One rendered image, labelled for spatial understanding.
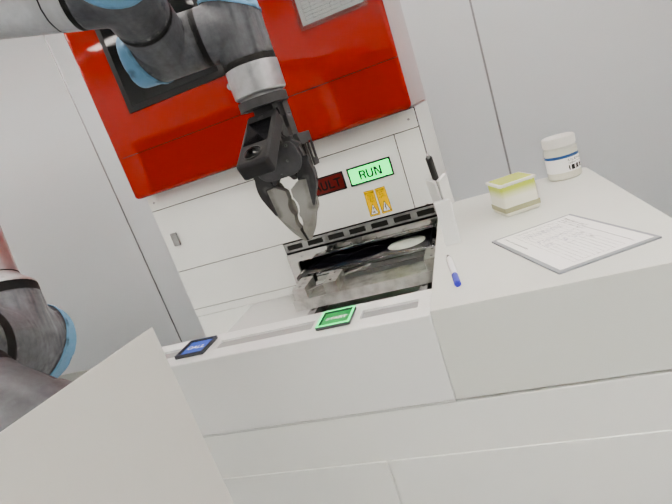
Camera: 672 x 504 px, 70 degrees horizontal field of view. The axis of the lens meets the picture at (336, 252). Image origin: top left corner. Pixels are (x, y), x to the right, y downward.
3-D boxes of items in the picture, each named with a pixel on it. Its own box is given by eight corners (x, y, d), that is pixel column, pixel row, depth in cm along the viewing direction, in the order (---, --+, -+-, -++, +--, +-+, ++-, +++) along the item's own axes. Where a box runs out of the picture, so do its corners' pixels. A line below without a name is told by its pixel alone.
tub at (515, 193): (492, 212, 101) (484, 182, 100) (526, 201, 101) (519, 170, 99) (506, 218, 94) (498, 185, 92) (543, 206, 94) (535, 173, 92)
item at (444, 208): (443, 237, 96) (425, 174, 92) (463, 233, 94) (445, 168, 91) (443, 247, 90) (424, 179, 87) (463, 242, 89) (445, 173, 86)
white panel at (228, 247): (201, 313, 153) (150, 195, 144) (454, 253, 129) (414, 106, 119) (196, 317, 151) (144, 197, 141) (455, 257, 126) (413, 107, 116)
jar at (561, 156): (546, 178, 114) (537, 139, 112) (578, 169, 112) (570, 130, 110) (552, 183, 108) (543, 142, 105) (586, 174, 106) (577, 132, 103)
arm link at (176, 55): (91, 5, 59) (175, -25, 58) (135, 53, 70) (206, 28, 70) (107, 62, 58) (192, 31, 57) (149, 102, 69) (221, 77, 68)
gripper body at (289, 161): (323, 166, 74) (296, 88, 71) (307, 176, 66) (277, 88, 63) (279, 180, 76) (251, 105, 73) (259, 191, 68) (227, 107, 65)
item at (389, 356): (175, 411, 94) (146, 349, 91) (455, 365, 78) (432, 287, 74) (148, 444, 86) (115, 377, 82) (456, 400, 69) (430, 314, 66)
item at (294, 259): (298, 283, 140) (287, 254, 138) (448, 248, 127) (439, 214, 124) (297, 286, 138) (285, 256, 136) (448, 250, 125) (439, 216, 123)
